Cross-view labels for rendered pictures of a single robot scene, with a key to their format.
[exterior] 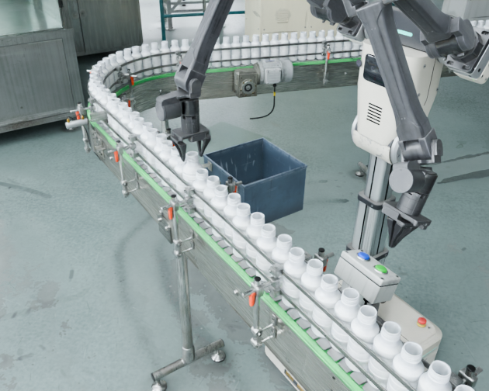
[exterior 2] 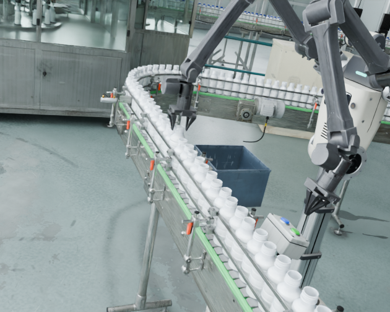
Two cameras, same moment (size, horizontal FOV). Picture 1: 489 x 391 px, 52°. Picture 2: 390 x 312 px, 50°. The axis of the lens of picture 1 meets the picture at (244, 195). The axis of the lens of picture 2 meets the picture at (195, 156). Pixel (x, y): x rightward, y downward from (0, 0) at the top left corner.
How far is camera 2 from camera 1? 32 cm
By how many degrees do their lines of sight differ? 12
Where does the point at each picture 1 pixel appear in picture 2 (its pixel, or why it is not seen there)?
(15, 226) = (44, 180)
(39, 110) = (90, 106)
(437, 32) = (376, 65)
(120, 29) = not seen: hidden behind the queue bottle
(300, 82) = (289, 122)
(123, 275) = (111, 234)
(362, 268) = (280, 227)
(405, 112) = (334, 108)
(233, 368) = not seen: outside the picture
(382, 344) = (273, 270)
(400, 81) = (333, 83)
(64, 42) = (122, 60)
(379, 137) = not seen: hidden behind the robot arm
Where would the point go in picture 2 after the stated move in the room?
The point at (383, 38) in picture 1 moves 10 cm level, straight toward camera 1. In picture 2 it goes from (326, 49) to (319, 51)
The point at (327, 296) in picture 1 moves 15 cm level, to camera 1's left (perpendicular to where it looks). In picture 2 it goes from (244, 233) to (194, 219)
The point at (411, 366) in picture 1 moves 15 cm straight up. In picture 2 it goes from (290, 289) to (307, 237)
